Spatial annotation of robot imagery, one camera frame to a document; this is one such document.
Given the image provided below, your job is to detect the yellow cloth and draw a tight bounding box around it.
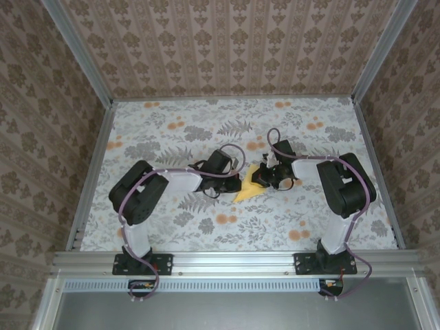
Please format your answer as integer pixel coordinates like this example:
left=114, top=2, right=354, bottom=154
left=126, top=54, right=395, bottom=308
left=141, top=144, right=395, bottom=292
left=232, top=163, right=271, bottom=204

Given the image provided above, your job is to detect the black connector board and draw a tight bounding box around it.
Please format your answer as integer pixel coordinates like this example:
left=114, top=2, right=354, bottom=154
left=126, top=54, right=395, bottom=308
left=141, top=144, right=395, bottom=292
left=318, top=277, right=345, bottom=297
left=127, top=279, right=160, bottom=298

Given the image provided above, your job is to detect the floral table cover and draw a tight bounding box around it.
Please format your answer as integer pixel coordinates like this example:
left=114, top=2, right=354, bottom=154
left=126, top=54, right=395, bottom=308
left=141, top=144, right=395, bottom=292
left=74, top=97, right=399, bottom=252

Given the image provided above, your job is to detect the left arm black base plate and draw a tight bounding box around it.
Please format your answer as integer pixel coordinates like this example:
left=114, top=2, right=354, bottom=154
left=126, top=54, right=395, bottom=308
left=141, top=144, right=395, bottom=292
left=112, top=253, right=173, bottom=276

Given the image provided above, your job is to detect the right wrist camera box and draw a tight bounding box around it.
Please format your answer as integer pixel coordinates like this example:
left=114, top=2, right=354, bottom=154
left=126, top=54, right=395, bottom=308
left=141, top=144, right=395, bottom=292
left=261, top=151, right=280, bottom=169

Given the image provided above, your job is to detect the aluminium corner post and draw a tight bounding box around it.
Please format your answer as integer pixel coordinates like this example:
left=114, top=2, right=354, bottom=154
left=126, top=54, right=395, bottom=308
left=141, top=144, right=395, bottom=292
left=43, top=0, right=115, bottom=106
left=349, top=0, right=423, bottom=104

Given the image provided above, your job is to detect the slotted grey cable duct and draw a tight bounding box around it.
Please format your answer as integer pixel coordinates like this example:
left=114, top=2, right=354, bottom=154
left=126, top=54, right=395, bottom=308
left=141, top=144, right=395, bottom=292
left=63, top=278, right=322, bottom=292

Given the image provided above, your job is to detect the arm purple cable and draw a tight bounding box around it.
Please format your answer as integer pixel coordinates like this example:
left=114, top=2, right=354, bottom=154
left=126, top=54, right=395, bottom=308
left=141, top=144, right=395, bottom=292
left=118, top=143, right=245, bottom=303
left=267, top=127, right=374, bottom=303

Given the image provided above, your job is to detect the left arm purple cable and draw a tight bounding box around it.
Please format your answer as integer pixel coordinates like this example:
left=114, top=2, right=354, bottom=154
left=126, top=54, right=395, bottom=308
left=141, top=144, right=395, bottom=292
left=118, top=143, right=245, bottom=303

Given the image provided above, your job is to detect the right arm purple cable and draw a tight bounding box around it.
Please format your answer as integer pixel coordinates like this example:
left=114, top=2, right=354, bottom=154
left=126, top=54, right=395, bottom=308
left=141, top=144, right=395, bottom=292
left=267, top=127, right=374, bottom=303

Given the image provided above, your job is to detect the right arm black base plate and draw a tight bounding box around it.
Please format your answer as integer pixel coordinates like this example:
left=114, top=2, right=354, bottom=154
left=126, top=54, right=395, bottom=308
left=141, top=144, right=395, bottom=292
left=294, top=252, right=358, bottom=276

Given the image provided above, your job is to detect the aluminium framed metal panel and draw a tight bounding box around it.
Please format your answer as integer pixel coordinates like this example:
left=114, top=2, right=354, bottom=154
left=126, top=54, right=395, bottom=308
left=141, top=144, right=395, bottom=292
left=32, top=276, right=432, bottom=330

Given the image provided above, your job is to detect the aluminium side rail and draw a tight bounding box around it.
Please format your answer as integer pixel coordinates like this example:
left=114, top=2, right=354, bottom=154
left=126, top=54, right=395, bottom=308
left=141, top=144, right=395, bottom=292
left=67, top=101, right=117, bottom=252
left=351, top=98, right=407, bottom=250

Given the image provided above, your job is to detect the aluminium cross rail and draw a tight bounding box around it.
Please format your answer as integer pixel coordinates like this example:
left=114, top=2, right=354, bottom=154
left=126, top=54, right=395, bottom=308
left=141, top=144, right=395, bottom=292
left=51, top=250, right=427, bottom=276

